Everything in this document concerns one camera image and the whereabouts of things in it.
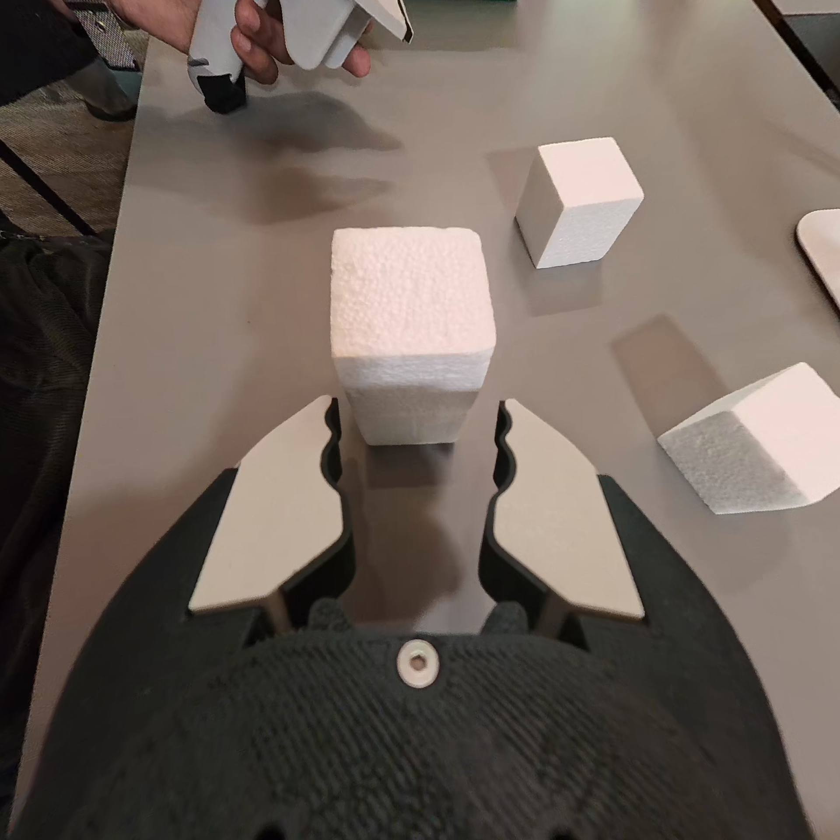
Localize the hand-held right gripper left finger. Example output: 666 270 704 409
188 394 361 636

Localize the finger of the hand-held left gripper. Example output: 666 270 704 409
357 0 416 46

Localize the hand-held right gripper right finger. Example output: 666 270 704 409
478 398 647 637

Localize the white foam cube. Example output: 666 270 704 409
330 226 497 447
514 136 645 270
658 362 840 515

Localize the grey desk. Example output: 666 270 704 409
12 0 840 840

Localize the person's left hand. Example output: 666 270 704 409
110 0 373 85

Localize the black metal bar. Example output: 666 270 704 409
0 140 96 236

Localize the dark cloth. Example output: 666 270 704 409
0 226 112 808

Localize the white metal stand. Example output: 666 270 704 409
795 209 840 312

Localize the grey table with dark edge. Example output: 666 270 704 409
753 0 840 112

